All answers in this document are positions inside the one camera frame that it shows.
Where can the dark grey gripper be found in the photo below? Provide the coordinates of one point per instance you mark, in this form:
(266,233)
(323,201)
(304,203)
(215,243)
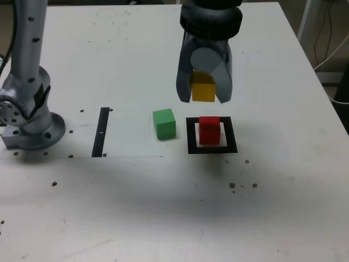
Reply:
(210,43)

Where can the yellow cube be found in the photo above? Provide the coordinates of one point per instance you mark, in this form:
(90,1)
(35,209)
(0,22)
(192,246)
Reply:
(203,92)

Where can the green cube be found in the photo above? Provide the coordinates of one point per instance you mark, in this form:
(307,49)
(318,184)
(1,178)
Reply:
(165,125)

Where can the red cube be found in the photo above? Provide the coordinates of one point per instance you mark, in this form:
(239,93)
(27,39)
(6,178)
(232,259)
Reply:
(209,133)

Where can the black tape square outline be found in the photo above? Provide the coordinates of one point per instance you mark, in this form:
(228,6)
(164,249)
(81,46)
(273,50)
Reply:
(191,136)

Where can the black tape strip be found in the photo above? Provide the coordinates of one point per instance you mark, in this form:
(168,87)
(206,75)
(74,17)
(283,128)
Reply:
(99,142)

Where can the grey power strip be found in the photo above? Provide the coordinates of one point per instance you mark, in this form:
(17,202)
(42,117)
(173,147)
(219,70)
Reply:
(330,77)

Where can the small greenish object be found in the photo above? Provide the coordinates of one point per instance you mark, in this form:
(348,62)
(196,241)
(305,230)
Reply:
(1,62)

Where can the white metal post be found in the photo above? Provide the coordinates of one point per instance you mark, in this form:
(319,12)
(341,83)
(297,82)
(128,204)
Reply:
(304,21)

